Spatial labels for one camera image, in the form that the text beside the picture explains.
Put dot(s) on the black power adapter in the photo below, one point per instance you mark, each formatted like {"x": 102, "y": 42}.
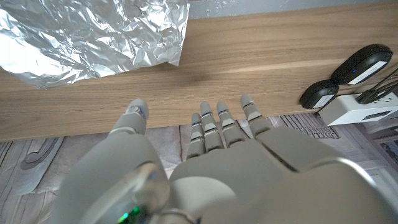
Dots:
{"x": 360, "y": 63}
{"x": 318, "y": 93}

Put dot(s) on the crinkled aluminum foil sheet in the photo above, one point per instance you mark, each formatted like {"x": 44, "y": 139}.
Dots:
{"x": 93, "y": 37}

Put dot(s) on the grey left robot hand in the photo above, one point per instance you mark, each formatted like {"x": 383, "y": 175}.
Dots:
{"x": 248, "y": 180}

